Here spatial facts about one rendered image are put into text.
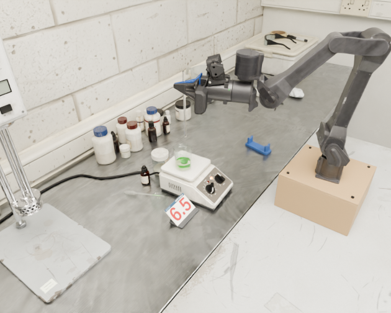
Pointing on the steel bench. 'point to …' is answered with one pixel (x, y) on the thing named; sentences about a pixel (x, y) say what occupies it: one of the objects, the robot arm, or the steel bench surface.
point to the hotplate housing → (166, 181)
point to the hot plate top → (198, 164)
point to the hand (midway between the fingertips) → (186, 86)
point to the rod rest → (258, 146)
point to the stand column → (5, 190)
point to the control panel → (214, 185)
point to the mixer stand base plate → (48, 251)
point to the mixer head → (0, 82)
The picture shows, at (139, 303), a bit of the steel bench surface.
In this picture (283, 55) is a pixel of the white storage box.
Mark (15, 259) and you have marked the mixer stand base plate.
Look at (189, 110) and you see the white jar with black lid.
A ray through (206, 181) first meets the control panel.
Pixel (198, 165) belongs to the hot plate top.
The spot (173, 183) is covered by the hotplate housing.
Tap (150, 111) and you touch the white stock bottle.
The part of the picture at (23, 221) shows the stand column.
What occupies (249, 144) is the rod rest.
